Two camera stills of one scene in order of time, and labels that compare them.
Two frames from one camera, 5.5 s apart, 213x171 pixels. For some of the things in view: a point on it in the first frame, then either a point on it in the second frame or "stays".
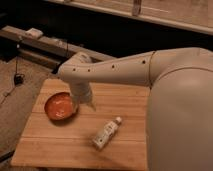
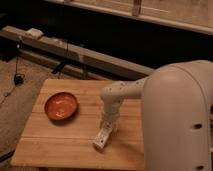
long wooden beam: (52, 44) stays
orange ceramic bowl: (62, 106) stays
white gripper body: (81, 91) -> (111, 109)
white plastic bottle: (106, 132) stays
